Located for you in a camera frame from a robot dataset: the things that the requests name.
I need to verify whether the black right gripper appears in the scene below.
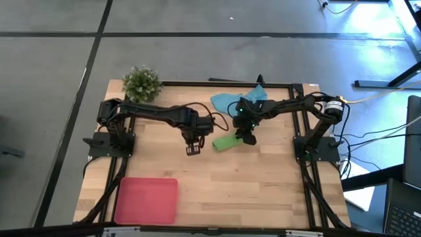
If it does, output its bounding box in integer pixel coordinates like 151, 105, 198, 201
232, 98, 264, 146

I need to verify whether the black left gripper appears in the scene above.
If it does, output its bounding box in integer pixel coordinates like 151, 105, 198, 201
179, 110, 214, 156

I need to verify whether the green microfiber towel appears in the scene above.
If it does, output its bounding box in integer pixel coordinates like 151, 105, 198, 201
211, 133, 245, 153

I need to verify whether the blue microfiber towel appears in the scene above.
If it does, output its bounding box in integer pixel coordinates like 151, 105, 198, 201
210, 84, 268, 118

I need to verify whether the pink plastic basket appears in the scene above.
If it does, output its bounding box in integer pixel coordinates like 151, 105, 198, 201
113, 176, 179, 225

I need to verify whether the black table clamp bar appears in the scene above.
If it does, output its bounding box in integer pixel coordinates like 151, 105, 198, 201
208, 74, 267, 85

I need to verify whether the green potted plant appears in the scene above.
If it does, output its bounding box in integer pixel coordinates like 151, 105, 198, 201
121, 65, 164, 103

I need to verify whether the white paper sheet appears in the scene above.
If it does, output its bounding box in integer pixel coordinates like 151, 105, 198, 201
341, 159, 376, 212

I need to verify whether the black desk leg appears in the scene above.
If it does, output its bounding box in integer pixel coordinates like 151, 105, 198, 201
341, 163, 405, 192
354, 61, 421, 89

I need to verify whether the black monitor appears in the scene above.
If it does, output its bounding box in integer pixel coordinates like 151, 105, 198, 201
403, 95, 421, 190

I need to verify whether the black laptop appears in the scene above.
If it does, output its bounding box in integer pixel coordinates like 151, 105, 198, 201
383, 177, 421, 237

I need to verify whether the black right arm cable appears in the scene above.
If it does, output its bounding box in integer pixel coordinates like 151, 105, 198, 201
226, 100, 244, 118

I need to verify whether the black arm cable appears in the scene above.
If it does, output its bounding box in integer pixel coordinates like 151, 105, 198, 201
184, 101, 230, 132
226, 100, 244, 118

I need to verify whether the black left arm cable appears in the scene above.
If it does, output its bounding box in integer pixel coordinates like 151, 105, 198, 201
184, 101, 230, 132

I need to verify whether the black aluminium table frame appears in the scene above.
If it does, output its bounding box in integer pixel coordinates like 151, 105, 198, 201
74, 80, 351, 231

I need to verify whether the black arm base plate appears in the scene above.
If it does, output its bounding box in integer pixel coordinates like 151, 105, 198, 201
293, 136, 340, 163
87, 131, 136, 158

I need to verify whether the black floor cable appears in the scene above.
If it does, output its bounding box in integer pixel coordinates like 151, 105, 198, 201
332, 108, 421, 172

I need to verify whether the yellow floor cable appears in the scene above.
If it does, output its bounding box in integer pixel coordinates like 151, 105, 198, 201
338, 80, 421, 105

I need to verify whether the cable with black plug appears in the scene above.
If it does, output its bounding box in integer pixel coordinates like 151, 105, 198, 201
317, 0, 359, 16

